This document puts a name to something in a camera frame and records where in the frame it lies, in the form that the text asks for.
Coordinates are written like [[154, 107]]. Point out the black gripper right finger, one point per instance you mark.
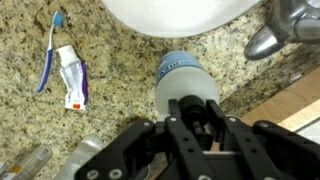
[[240, 140]]

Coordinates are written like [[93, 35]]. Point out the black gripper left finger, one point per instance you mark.
[[186, 143]]

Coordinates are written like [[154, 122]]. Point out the blue and white pump bottle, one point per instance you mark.
[[183, 80]]

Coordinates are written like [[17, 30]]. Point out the blue and white toothbrush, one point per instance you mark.
[[46, 63]]

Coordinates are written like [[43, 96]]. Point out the chrome faucet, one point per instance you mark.
[[286, 23]]

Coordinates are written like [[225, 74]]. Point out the brown spray bottle orange cap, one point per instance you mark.
[[26, 163]]

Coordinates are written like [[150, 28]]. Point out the white oval sink basin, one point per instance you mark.
[[180, 16]]

